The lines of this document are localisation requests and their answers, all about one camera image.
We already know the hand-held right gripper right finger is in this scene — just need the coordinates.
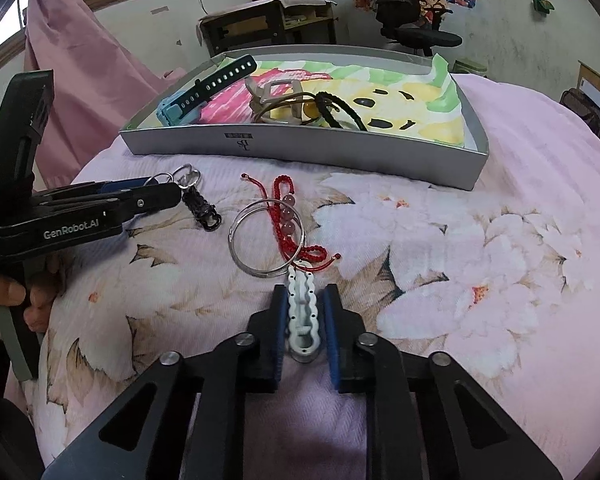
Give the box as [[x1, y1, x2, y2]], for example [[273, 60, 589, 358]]
[[321, 282, 566, 480]]

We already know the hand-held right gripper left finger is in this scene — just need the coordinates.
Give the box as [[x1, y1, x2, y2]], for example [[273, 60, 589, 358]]
[[40, 284, 291, 480]]

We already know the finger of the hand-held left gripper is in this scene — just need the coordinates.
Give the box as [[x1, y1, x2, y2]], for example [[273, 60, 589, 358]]
[[35, 182, 181, 231], [50, 176, 156, 195]]

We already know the black paracord keychain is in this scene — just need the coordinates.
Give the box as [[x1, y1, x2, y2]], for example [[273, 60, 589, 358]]
[[152, 164, 222, 233]]

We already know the silver bangle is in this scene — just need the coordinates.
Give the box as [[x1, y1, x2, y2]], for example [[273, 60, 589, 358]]
[[229, 199, 307, 277]]

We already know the red beaded string bracelet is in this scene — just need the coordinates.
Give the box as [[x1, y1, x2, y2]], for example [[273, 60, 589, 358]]
[[240, 172, 342, 265]]

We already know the grey cardboard box tray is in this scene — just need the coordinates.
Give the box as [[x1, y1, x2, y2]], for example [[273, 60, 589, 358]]
[[119, 44, 491, 192]]

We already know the person's left hand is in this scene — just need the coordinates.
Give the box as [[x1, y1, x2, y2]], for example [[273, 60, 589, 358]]
[[0, 255, 63, 331]]

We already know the pink curtain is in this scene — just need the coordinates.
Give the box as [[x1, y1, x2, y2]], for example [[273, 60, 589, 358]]
[[22, 0, 191, 191]]

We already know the blue plastic toy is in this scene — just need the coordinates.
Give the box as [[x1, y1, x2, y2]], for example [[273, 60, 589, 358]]
[[157, 54, 258, 128]]

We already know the pink floral blanket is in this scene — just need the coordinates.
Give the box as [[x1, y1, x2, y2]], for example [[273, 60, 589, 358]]
[[5, 67, 600, 480]]

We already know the dark wooden desk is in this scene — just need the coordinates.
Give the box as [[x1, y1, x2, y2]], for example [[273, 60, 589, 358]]
[[197, 0, 338, 58]]

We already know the black office chair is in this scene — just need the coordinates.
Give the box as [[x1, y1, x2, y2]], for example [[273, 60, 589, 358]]
[[365, 0, 463, 58]]

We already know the cardboard box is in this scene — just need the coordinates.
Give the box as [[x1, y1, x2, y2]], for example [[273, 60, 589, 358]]
[[577, 60, 600, 111]]

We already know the brown hair tie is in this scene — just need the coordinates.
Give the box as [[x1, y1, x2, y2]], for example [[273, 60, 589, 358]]
[[252, 92, 326, 123]]

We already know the black braided hair tie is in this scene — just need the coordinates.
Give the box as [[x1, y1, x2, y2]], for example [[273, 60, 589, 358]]
[[314, 91, 368, 132]]

